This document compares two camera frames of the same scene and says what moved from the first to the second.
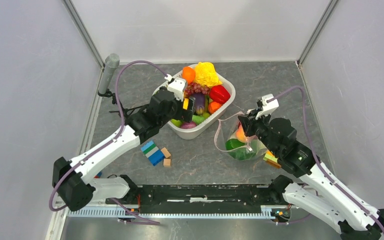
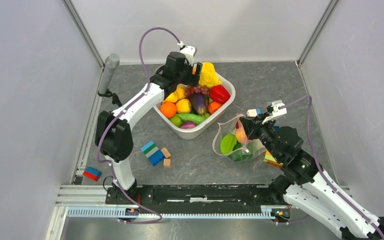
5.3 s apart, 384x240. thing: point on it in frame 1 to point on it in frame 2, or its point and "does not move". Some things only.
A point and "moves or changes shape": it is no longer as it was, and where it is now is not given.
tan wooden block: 167,162 does not move
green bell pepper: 233,143 moves or changes shape
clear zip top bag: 230,137 does not move
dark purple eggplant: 200,102 does not move
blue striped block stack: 152,152 does not move
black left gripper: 186,114 to 192,79
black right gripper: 248,121 does not move
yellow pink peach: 240,133 does not move
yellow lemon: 185,103 moves or changes shape
